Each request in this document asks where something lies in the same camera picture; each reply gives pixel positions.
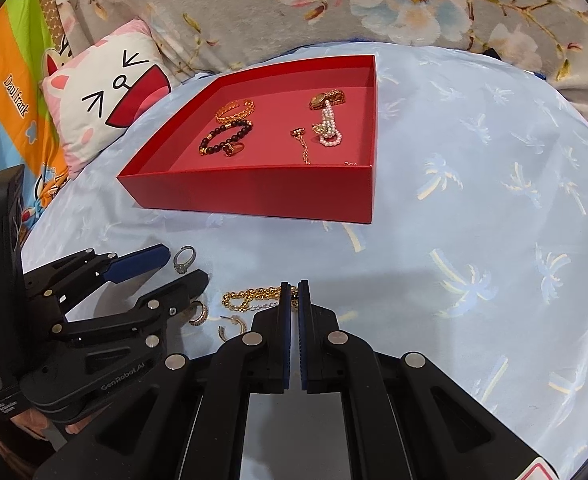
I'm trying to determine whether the person's left hand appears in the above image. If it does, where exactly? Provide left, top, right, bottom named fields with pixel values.
left=20, top=407, right=84, bottom=442

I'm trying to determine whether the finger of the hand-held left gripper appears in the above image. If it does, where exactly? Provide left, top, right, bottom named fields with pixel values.
left=49, top=269, right=210, bottom=350
left=24, top=243, right=171, bottom=302

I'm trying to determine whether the grey floral quilt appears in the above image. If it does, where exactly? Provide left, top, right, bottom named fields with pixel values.
left=49, top=0, right=588, bottom=92

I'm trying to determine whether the gold bangle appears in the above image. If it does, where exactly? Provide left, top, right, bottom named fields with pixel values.
left=215, top=99, right=255, bottom=124

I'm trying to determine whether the dark bead bracelet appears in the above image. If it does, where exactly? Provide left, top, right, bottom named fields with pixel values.
left=197, top=119, right=253, bottom=157

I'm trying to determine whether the silver ring with clear stone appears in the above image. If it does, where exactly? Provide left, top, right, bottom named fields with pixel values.
left=173, top=245, right=197, bottom=274

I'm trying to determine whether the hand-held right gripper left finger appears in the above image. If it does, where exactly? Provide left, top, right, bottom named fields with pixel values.
left=34, top=281, right=299, bottom=480

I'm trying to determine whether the thick gold chain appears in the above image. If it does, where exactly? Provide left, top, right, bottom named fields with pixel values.
left=222, top=284, right=285, bottom=313

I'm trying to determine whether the thin gold chain with pendant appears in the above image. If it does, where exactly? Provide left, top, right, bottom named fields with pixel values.
left=289, top=127, right=313, bottom=166

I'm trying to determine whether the light blue palm print sheet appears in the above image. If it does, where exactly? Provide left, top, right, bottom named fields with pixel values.
left=19, top=42, right=588, bottom=480

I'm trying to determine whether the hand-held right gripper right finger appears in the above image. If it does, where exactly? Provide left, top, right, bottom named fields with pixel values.
left=298, top=279, right=562, bottom=480

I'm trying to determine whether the brown patterned cloth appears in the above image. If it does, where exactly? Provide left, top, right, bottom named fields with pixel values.
left=38, top=0, right=77, bottom=48

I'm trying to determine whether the colourful cartoon printed blanket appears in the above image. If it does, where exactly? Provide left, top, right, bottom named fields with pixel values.
left=0, top=0, right=75, bottom=241

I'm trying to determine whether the red cardboard box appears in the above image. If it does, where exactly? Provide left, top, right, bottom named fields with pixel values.
left=116, top=54, right=379, bottom=225

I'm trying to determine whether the cartoon cat face pillow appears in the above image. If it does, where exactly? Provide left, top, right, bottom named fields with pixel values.
left=41, top=19, right=173, bottom=177

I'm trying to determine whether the pearl hair clip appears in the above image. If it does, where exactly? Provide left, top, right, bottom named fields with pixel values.
left=312, top=100, right=343, bottom=148

